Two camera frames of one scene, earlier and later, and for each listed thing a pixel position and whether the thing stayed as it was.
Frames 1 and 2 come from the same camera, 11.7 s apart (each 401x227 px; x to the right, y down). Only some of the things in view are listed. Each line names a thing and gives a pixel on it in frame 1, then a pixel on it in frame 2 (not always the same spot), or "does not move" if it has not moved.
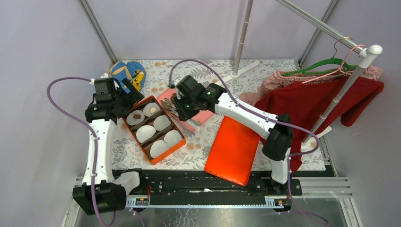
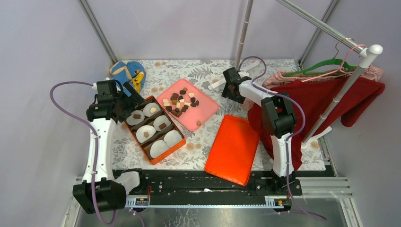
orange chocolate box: (154, 133) does not move
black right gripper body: (186, 107) to (226, 93)
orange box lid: (233, 153) does not move
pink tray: (193, 123) does not move
